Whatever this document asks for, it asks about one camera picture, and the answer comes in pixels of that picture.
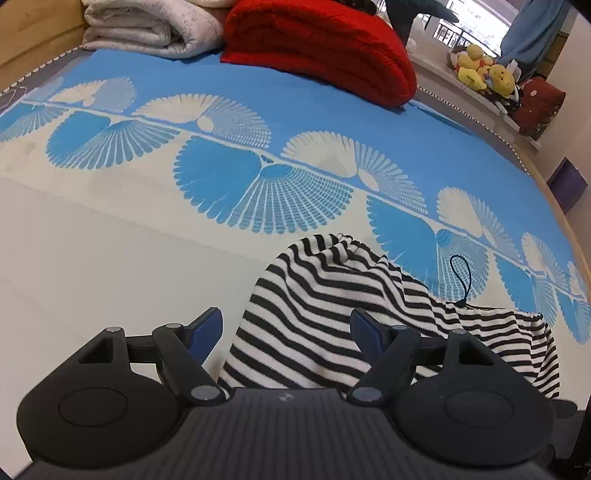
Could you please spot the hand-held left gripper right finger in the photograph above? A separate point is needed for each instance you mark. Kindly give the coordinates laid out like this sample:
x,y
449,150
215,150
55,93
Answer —
x,y
367,330

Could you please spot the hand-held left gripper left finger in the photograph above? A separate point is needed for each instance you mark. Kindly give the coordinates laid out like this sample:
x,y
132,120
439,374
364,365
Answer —
x,y
205,330

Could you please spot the black white striped garment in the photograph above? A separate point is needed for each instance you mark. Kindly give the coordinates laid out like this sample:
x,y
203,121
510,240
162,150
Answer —
x,y
300,323

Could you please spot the blue white patterned bed sheet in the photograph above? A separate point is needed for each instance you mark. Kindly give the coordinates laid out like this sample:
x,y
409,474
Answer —
x,y
138,221

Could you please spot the purple box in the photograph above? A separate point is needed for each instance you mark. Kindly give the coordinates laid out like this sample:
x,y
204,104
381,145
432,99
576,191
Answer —
x,y
568,184

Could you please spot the white window ledge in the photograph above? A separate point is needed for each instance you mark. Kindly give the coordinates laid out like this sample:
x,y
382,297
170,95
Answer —
x,y
443,78

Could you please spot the red patterned cushion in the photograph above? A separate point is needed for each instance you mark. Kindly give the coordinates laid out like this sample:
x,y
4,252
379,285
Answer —
x,y
540,106

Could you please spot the yellow plush toy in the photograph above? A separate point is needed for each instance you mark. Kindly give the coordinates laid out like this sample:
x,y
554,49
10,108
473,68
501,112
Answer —
x,y
475,57
501,78

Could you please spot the folded red blanket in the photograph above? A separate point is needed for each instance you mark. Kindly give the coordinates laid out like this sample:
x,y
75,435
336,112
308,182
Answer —
x,y
323,46

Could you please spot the folded white quilt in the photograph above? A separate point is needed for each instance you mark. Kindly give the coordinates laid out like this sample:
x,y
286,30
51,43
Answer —
x,y
147,27

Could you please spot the window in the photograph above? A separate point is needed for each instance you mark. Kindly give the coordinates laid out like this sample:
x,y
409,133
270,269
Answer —
x,y
471,23

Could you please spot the blue curtain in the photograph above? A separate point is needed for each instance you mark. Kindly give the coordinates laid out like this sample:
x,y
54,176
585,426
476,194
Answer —
x,y
535,32

